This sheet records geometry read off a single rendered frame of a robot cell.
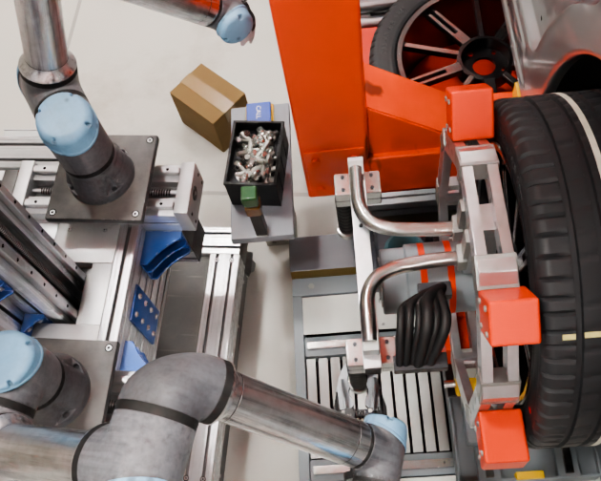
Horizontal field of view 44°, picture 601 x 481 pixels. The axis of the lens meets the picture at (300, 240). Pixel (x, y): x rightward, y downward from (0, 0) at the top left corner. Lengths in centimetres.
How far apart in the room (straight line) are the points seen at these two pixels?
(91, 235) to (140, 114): 116
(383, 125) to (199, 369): 86
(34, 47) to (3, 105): 156
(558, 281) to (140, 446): 64
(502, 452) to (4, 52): 256
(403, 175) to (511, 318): 82
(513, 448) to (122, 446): 67
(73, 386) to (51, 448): 35
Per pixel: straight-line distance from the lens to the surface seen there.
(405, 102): 175
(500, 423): 137
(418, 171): 188
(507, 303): 114
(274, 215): 202
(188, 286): 225
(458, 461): 208
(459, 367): 163
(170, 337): 220
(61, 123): 157
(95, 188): 167
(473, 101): 137
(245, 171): 196
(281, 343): 235
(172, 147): 276
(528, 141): 126
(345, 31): 145
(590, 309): 120
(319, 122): 167
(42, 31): 155
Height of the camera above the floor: 221
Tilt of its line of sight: 63 degrees down
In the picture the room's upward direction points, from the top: 14 degrees counter-clockwise
